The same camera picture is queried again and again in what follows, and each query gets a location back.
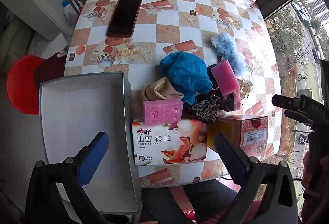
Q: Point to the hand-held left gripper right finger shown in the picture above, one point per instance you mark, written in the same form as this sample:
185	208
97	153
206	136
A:
231	162

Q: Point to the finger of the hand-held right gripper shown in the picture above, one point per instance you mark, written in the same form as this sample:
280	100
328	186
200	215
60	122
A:
290	103
298	117

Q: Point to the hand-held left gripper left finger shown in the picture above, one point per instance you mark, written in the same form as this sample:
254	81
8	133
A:
95	159

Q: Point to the white polka dot scrunchie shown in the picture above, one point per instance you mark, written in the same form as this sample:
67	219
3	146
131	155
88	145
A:
245	87

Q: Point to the grey cardboard box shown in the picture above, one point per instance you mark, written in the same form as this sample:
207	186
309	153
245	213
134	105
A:
77	110

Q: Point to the plain pink sponge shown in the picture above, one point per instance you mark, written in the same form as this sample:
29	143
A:
225	78

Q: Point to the fluffy light blue scrunchie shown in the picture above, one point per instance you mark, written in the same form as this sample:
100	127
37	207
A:
226	45

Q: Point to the beige cloth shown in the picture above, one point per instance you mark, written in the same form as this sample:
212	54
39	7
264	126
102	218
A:
159	90

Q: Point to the blue cloth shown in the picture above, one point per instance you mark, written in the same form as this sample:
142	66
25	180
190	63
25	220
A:
185	72

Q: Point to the pink and yellow carton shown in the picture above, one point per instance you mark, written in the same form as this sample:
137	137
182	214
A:
246	131

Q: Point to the dark pink scrunchie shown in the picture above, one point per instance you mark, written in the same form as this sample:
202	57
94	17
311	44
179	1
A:
235	103

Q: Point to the leopard print scrunchie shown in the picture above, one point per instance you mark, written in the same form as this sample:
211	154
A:
205	110

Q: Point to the floral tissue pack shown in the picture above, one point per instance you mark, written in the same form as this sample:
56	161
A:
164	144

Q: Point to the person's black pants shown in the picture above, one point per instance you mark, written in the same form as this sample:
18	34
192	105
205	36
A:
164	200

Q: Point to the pink sponge with holes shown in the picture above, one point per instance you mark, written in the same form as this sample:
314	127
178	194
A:
162	112

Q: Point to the dark red cloth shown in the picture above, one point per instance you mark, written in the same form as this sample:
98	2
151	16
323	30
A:
48	69

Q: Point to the red plastic stool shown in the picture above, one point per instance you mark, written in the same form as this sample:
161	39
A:
20	85

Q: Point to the checkered printed tablecloth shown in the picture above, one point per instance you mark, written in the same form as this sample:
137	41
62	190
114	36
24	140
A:
164	33

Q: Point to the black smartphone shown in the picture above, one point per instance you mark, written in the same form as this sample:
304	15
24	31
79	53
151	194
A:
124	16

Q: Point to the white bottle with blue cap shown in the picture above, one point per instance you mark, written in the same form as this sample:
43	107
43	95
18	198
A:
68	11

